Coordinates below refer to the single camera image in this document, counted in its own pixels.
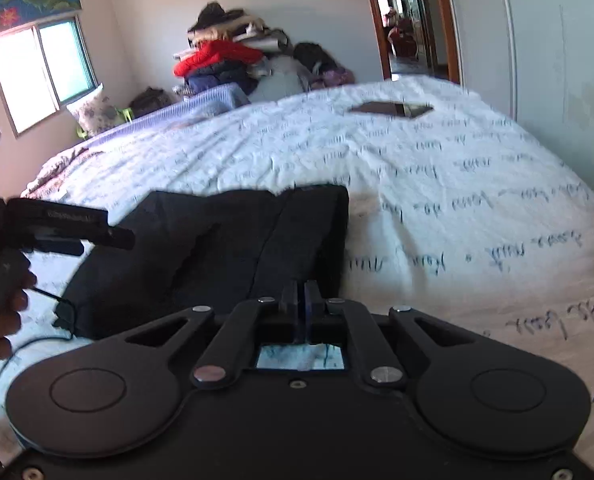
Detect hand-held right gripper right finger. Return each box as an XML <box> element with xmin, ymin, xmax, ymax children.
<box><xmin>304</xmin><ymin>280</ymin><xmax>470</xmax><ymax>391</ymax></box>

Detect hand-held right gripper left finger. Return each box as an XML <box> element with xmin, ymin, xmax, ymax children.
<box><xmin>124</xmin><ymin>280</ymin><xmax>302</xmax><ymax>391</ymax></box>

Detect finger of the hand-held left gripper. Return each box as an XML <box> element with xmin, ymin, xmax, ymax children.
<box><xmin>7</xmin><ymin>198</ymin><xmax>136</xmax><ymax>252</ymax></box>
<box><xmin>29</xmin><ymin>239</ymin><xmax>86</xmax><ymax>257</ymax></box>

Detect black pants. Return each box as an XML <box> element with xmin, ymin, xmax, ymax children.
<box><xmin>57</xmin><ymin>184</ymin><xmax>350</xmax><ymax>341</ymax></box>

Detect floral pillow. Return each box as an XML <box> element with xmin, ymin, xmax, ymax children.
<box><xmin>67</xmin><ymin>84</ymin><xmax>134</xmax><ymax>139</ymax></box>

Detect small black bag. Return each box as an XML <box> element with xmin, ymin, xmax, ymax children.
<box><xmin>128</xmin><ymin>87</ymin><xmax>174</xmax><ymax>119</ymax></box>

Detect window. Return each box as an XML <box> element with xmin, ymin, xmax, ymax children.
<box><xmin>0</xmin><ymin>15</ymin><xmax>100</xmax><ymax>139</ymax></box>

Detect white script-printed bed blanket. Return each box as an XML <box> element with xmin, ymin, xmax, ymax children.
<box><xmin>0</xmin><ymin>77</ymin><xmax>594</xmax><ymax>480</ymax></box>

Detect black smartphone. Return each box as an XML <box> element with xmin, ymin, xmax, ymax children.
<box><xmin>348</xmin><ymin>101</ymin><xmax>435</xmax><ymax>120</ymax></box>

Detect pile of clothes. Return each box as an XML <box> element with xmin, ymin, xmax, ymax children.
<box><xmin>172</xmin><ymin>2</ymin><xmax>308</xmax><ymax>104</ymax></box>

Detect purple cloth bag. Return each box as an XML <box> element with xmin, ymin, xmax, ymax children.
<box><xmin>322</xmin><ymin>69</ymin><xmax>356</xmax><ymax>89</ymax></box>

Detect black backpack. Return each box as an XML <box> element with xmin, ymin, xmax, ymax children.
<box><xmin>293</xmin><ymin>42</ymin><xmax>340</xmax><ymax>79</ymax></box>

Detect dark red furniture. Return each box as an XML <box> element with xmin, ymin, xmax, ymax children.
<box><xmin>387</xmin><ymin>16</ymin><xmax>418</xmax><ymax>59</ymax></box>

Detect white sliding wardrobe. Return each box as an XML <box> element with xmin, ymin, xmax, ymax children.
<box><xmin>447</xmin><ymin>0</ymin><xmax>594</xmax><ymax>196</ymax></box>

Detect black cable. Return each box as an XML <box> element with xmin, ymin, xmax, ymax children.
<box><xmin>0</xmin><ymin>285</ymin><xmax>78</xmax><ymax>436</ymax></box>

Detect wooden door frame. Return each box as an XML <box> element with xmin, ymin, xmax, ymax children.
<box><xmin>359</xmin><ymin>0</ymin><xmax>464</xmax><ymax>86</ymax></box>

